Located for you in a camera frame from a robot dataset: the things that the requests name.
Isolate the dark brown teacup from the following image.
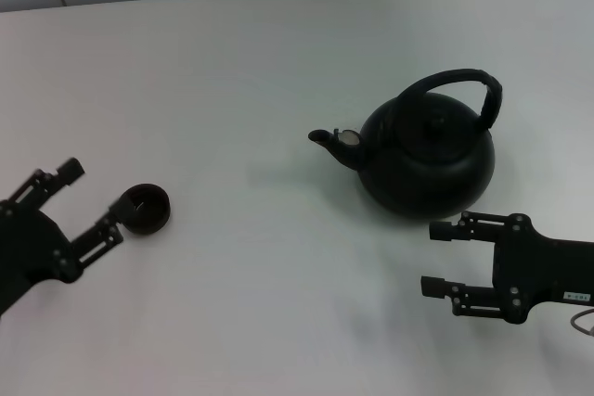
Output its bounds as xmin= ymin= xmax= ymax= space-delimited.
xmin=118 ymin=184 xmax=172 ymax=236

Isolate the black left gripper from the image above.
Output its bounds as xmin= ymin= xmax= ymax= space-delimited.
xmin=0 ymin=158 xmax=136 ymax=318

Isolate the black round teapot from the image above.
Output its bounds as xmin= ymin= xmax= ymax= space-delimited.
xmin=307 ymin=69 xmax=504 ymax=220

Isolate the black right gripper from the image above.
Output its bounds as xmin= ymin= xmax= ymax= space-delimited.
xmin=420 ymin=211 xmax=594 ymax=326

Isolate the grey right gripper cable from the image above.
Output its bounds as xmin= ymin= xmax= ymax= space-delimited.
xmin=570 ymin=308 xmax=594 ymax=337

